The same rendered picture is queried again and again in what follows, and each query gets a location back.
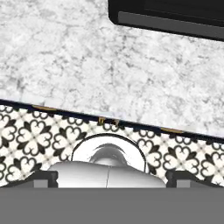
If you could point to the white round object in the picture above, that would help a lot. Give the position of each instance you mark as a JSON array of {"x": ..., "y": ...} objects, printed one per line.
[{"x": 108, "y": 175}]

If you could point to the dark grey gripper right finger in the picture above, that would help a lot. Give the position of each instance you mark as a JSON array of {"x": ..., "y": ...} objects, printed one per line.
[{"x": 178, "y": 175}]

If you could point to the black appliance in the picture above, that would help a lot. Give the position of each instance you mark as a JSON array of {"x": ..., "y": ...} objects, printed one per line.
[{"x": 175, "y": 14}]

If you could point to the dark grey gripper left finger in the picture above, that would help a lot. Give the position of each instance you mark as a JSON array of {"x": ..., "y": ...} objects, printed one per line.
[{"x": 45, "y": 176}]

